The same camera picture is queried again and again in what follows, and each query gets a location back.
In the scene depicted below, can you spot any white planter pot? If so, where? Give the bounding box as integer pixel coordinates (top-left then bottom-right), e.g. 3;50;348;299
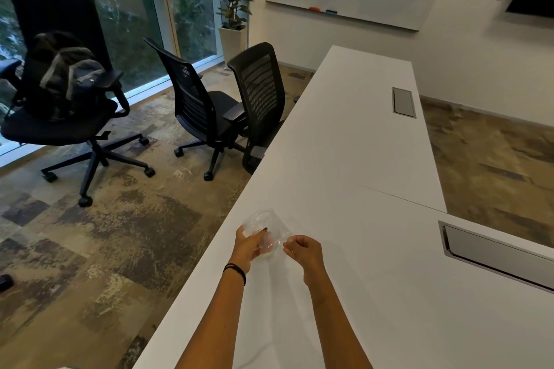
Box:
218;26;248;67

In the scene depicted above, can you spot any grey table cable hatch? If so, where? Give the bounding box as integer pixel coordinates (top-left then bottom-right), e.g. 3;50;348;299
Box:
392;87;417;119
438;220;554;294

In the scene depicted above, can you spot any large black office chair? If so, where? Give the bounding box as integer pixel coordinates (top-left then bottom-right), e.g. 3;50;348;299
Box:
1;0;156;208

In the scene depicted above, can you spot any person's left forearm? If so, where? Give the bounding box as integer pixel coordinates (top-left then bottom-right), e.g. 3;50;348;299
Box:
174;263;248;369

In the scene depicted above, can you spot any clear plastic container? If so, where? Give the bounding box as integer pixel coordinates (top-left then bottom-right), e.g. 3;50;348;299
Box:
242;208;293;259

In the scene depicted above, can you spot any large glass window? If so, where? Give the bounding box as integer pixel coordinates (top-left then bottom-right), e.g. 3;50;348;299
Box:
0;0;229;168

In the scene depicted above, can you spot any person's right hand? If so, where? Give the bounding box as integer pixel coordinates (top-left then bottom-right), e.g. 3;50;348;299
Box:
282;235;326;288

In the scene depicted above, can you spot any black mesh office chair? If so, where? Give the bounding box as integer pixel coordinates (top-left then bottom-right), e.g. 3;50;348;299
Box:
143;37;246;182
223;42;287;176

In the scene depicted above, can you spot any black grey backpack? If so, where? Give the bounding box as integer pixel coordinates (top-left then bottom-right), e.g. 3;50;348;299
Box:
24;31;106;121

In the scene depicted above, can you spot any person's left hand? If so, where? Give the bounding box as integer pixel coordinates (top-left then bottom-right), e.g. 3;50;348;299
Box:
232;228;270;275

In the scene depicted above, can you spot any person's right forearm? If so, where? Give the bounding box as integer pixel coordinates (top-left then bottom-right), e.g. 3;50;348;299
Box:
303;279;375;369

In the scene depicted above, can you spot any black wrist hair tie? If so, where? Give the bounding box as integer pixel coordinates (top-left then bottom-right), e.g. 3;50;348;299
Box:
223;263;247;287

